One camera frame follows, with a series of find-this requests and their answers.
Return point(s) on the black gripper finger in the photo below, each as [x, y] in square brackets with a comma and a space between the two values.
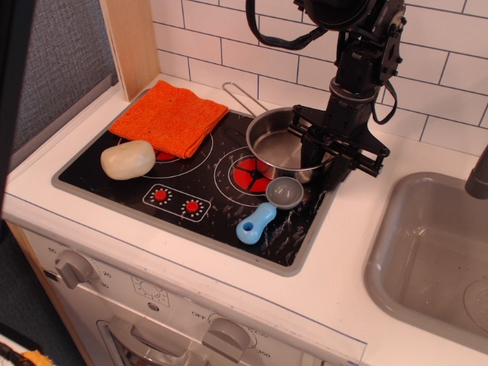
[338, 171]
[312, 155]

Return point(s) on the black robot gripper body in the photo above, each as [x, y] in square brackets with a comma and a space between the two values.
[342, 128]

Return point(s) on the stainless steel pot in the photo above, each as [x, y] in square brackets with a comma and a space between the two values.
[276, 149]

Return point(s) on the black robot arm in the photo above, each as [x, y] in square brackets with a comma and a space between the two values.
[367, 57]

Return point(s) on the orange knitted towel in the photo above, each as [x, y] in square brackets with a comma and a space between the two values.
[173, 120]

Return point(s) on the grey blue measuring scoop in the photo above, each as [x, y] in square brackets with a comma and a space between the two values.
[282, 193]

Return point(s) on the black toy stovetop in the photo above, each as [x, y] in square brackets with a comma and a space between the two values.
[223, 178]

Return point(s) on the right red stove knob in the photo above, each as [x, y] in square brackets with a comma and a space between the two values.
[192, 207]

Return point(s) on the red stove knob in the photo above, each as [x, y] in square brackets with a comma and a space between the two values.
[192, 207]
[160, 195]

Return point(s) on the grey plastic sink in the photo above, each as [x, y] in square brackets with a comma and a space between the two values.
[428, 264]

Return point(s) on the grey faucet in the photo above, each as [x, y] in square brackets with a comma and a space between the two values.
[477, 185]

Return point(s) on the left red stove knob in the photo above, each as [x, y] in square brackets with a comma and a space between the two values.
[160, 195]

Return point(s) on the cream toy potato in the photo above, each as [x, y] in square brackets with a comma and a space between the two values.
[128, 160]

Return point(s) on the grey oven dial knob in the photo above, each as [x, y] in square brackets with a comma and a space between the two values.
[227, 339]

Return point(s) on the light wooden side panel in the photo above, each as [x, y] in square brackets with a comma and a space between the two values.
[129, 25]

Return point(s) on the grey timer dial knob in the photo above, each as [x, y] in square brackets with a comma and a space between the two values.
[73, 268]

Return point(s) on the yellow black object on floor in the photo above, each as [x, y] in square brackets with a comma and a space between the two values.
[27, 358]

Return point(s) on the grey oven door handle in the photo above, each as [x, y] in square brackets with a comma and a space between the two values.
[152, 344]

